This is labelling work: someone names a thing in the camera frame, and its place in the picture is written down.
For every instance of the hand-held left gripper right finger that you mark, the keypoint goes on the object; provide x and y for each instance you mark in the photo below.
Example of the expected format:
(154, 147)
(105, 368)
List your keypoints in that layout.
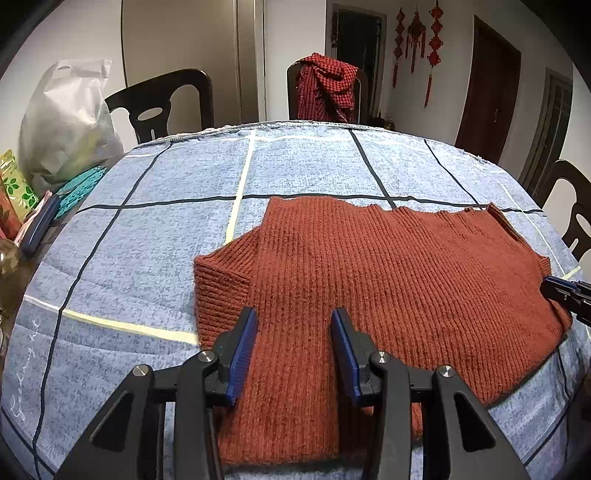
(344, 350)

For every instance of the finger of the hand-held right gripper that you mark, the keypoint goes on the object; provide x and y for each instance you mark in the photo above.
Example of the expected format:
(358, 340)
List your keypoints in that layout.
(561, 290)

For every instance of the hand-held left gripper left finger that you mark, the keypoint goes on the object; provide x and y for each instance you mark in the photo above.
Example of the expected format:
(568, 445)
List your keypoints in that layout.
(240, 355)

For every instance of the rust red knitted sweater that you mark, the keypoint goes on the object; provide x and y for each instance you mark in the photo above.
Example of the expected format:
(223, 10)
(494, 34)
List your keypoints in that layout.
(369, 277)

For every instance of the dark wooden chair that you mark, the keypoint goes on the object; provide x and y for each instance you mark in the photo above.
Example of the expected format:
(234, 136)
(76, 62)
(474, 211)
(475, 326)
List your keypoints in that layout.
(292, 92)
(561, 175)
(194, 92)

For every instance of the blue checked tablecloth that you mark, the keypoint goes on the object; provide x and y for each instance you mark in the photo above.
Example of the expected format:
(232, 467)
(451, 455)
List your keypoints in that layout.
(138, 230)

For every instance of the grey panelled door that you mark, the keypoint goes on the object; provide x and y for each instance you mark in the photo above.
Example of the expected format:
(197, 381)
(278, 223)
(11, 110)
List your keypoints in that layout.
(549, 129)

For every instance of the brown wooden door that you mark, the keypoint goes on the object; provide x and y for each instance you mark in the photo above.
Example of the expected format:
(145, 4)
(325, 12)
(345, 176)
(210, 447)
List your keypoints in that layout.
(487, 92)

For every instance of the teal openwork mat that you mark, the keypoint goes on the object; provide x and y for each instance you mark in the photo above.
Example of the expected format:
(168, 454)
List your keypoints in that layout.
(81, 189)

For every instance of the dark blue case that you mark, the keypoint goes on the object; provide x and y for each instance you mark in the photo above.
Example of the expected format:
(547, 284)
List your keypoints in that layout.
(41, 224)

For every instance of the glass jar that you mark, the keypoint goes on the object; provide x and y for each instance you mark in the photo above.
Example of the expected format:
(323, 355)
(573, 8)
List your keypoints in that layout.
(8, 267)

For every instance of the red checked garment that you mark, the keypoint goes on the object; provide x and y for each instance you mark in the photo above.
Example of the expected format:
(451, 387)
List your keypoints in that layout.
(325, 87)

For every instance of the floral leaf print box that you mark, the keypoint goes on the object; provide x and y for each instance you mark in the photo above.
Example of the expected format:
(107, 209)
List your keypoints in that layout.
(18, 189)

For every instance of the white plastic bag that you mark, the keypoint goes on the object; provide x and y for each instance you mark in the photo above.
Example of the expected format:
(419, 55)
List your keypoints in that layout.
(64, 124)

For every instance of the dark open doorway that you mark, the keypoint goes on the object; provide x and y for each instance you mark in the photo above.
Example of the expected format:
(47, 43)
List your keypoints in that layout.
(364, 50)

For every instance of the red knot wall ornament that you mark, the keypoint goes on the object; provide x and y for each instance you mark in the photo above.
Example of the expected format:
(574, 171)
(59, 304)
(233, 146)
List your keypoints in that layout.
(415, 30)
(434, 46)
(399, 37)

